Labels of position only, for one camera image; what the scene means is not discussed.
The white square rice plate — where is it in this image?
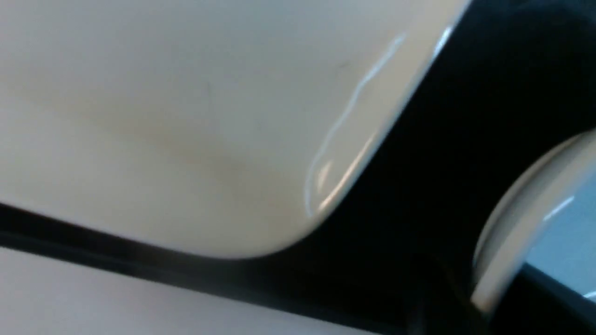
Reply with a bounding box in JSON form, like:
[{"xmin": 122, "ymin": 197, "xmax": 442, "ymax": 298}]
[{"xmin": 0, "ymin": 0, "xmax": 470, "ymax": 259}]

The small white bowl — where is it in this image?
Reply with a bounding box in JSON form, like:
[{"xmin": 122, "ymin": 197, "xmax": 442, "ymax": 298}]
[{"xmin": 470, "ymin": 131, "xmax": 595, "ymax": 315}]

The black serving tray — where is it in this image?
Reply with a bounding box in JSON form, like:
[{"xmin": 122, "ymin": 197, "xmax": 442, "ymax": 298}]
[{"xmin": 1, "ymin": 0, "xmax": 595, "ymax": 335}]

